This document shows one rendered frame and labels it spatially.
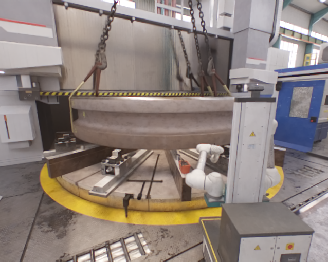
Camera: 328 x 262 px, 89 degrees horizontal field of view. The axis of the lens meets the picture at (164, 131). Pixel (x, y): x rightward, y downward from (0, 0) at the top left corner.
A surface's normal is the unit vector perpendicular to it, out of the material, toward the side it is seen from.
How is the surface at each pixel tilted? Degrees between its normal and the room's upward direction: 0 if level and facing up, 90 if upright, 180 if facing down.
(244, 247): 90
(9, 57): 90
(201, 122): 90
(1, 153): 90
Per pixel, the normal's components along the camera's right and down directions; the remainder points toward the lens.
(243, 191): 0.05, 0.21
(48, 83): 0.46, 0.18
